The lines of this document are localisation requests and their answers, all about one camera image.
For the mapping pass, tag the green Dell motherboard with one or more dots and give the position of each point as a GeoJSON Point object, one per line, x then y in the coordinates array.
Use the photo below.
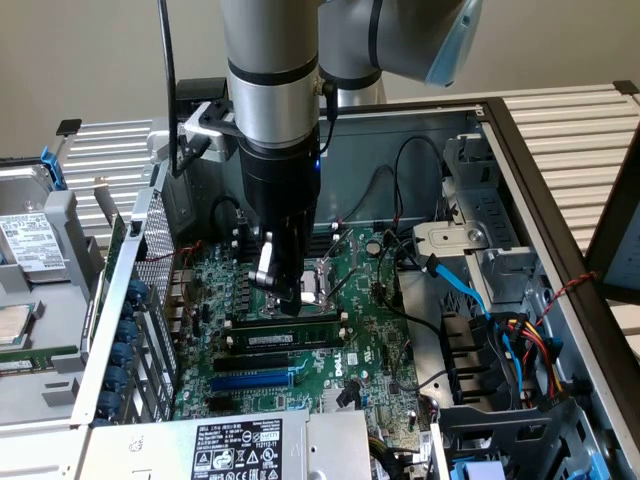
{"type": "Point", "coordinates": [370, 320]}

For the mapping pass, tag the RAM slot black latches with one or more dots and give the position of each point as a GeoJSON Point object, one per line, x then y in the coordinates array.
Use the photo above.
{"type": "Point", "coordinates": [285, 350]}
{"type": "Point", "coordinates": [324, 238]}
{"type": "Point", "coordinates": [320, 250]}

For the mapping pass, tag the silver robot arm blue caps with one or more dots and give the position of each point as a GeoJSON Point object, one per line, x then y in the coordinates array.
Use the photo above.
{"type": "Point", "coordinates": [272, 60]}

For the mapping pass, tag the CPU socket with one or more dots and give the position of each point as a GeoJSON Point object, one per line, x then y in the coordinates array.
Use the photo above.
{"type": "Point", "coordinates": [315, 282]}

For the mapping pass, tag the hard disk with white label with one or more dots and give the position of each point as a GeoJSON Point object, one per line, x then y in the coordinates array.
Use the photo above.
{"type": "Point", "coordinates": [30, 240]}

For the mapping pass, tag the grey parts rack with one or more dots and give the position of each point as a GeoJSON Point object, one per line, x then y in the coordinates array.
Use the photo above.
{"type": "Point", "coordinates": [60, 310]}

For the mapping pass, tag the green graphics card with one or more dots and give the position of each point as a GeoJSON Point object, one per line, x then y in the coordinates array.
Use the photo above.
{"type": "Point", "coordinates": [117, 235]}

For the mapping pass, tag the dark framed panel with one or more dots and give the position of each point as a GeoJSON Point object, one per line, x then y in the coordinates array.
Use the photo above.
{"type": "Point", "coordinates": [600, 250]}

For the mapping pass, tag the silver CPU chip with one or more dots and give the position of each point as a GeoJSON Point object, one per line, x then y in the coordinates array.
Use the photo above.
{"type": "Point", "coordinates": [15, 325]}

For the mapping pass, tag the black table end cap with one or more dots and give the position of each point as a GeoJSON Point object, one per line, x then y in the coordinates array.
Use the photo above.
{"type": "Point", "coordinates": [69, 127]}
{"type": "Point", "coordinates": [625, 87]}

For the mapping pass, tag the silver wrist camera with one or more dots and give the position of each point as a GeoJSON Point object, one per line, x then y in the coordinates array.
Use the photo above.
{"type": "Point", "coordinates": [220, 147]}

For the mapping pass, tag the silver flat locking lever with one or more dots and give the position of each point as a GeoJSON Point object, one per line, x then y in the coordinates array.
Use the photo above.
{"type": "Point", "coordinates": [308, 297]}

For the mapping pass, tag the round coin battery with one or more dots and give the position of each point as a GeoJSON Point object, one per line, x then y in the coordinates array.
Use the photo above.
{"type": "Point", "coordinates": [373, 246]}

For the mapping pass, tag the metal disk bay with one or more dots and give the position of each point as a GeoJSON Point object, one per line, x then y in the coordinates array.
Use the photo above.
{"type": "Point", "coordinates": [495, 210]}

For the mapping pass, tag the black box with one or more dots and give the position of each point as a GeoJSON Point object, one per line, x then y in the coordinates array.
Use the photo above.
{"type": "Point", "coordinates": [200, 90]}

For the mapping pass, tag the blue card retainer clip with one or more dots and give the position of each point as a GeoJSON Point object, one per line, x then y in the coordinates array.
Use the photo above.
{"type": "Point", "coordinates": [122, 353]}
{"type": "Point", "coordinates": [136, 290]}
{"type": "Point", "coordinates": [117, 376]}
{"type": "Point", "coordinates": [128, 330]}
{"type": "Point", "coordinates": [108, 402]}

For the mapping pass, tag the silver hard disk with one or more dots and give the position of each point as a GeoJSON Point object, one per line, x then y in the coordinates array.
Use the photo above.
{"type": "Point", "coordinates": [20, 187]}

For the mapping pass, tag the short black expansion slot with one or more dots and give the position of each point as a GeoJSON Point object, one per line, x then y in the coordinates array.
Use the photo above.
{"type": "Point", "coordinates": [220, 405]}

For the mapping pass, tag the green RAM stick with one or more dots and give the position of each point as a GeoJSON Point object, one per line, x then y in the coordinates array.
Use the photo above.
{"type": "Point", "coordinates": [310, 334]}
{"type": "Point", "coordinates": [30, 365]}

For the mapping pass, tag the blue plastic block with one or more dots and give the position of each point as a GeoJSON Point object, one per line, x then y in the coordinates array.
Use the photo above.
{"type": "Point", "coordinates": [480, 472]}

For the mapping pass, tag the silver power supply with label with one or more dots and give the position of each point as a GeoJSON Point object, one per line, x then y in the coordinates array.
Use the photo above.
{"type": "Point", "coordinates": [150, 450]}

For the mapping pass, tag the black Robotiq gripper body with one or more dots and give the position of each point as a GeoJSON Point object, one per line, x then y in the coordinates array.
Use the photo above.
{"type": "Point", "coordinates": [280, 185]}

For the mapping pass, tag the silver metal bracket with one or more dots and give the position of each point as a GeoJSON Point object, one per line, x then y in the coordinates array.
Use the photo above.
{"type": "Point", "coordinates": [445, 237]}

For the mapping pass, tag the RAM slot white latches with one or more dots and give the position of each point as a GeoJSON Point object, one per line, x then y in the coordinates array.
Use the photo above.
{"type": "Point", "coordinates": [260, 322]}
{"type": "Point", "coordinates": [229, 340]}
{"type": "Point", "coordinates": [324, 233]}
{"type": "Point", "coordinates": [324, 244]}

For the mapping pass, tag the short thick black loop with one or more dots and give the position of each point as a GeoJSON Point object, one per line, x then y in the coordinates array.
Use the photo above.
{"type": "Point", "coordinates": [226, 199]}

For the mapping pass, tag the blue disk caddy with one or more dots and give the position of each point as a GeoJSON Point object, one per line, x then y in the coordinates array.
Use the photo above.
{"type": "Point", "coordinates": [52, 170]}

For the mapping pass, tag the long black expansion slot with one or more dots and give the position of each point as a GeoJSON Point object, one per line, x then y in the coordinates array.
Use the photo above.
{"type": "Point", "coordinates": [250, 362]}

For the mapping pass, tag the long blue expansion slot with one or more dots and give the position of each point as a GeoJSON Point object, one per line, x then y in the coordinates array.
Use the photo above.
{"type": "Point", "coordinates": [250, 384]}

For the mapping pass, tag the open metal PC case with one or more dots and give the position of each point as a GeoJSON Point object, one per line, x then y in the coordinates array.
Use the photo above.
{"type": "Point", "coordinates": [340, 195]}

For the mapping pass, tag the small silver heatsink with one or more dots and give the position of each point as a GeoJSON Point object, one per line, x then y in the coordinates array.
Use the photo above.
{"type": "Point", "coordinates": [332, 400]}

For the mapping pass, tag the metal socket cover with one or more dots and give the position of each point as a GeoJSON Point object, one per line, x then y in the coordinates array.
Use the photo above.
{"type": "Point", "coordinates": [351, 240]}

